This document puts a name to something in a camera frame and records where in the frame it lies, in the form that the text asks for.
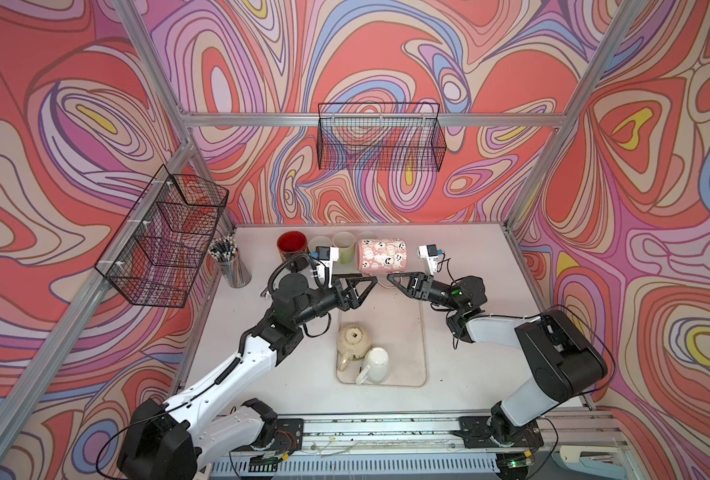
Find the light green mug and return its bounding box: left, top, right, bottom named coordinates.
left=332, top=231, right=357, bottom=265

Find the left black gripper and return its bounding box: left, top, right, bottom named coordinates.
left=289, top=275, right=376, bottom=331

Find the purple mug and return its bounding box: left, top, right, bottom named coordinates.
left=307, top=236, right=332, bottom=254

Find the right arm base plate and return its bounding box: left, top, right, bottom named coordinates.
left=452, top=416, right=544, bottom=450

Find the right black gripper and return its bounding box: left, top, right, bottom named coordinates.
left=387, top=272, right=463, bottom=312

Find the back black wire basket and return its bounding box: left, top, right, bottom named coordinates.
left=316, top=100, right=447, bottom=172

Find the left black wire basket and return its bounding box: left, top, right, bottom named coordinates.
left=94, top=166, right=229, bottom=308

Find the black mug red inside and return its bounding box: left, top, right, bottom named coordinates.
left=276, top=231, right=309, bottom=272

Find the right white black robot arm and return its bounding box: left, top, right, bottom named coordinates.
left=387, top=272, right=609, bottom=447

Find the white mug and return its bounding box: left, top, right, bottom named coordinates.
left=355, top=347, right=389, bottom=385

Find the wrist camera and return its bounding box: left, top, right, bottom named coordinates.
left=312, top=246, right=339, bottom=288
left=417, top=244, right=445, bottom=276

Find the light blue mug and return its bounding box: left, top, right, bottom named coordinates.
left=356, top=231, right=379, bottom=241

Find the black wire basket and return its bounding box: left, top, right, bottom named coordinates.
left=94, top=166, right=229, bottom=308
left=316, top=100, right=447, bottom=172

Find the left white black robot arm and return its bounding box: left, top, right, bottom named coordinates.
left=116, top=273, right=377, bottom=479

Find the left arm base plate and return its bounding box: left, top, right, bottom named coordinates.
left=220, top=417, right=305, bottom=453

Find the metal cup of pens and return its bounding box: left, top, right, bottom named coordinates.
left=208, top=235, right=252, bottom=288

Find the beige serving tray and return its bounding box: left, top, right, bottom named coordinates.
left=335, top=285, right=428, bottom=388

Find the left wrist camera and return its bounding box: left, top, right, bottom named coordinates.
left=312, top=246, right=339, bottom=288

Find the beige teapot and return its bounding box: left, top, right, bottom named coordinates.
left=337, top=324, right=373, bottom=372

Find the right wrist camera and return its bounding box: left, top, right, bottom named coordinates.
left=417, top=244, right=445, bottom=276

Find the pink mug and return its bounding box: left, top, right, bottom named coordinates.
left=356, top=238, right=408, bottom=274

